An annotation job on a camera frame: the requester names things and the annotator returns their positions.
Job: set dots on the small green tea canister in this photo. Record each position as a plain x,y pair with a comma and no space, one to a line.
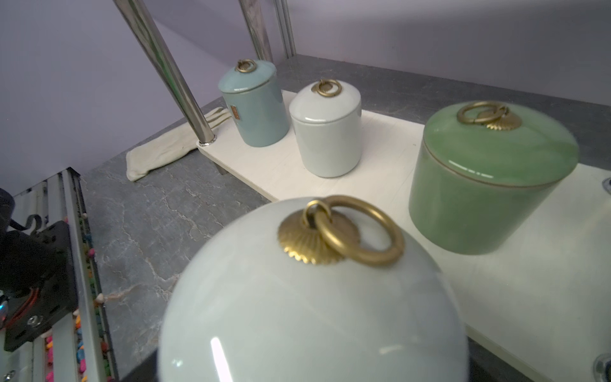
483,168

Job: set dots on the aluminium cage frame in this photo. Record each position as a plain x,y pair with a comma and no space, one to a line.
284,22

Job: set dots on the white two-tier shelf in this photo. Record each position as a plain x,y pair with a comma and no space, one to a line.
386,248

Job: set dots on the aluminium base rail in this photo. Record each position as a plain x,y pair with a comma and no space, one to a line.
53,322

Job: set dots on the beige work glove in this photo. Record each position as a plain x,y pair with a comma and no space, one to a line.
161,151

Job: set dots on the small blue tea canister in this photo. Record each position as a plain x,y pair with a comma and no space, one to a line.
254,97

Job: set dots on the large white tea canister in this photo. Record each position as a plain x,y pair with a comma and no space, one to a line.
245,310

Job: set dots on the small white tea canister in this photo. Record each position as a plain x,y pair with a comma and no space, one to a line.
326,117

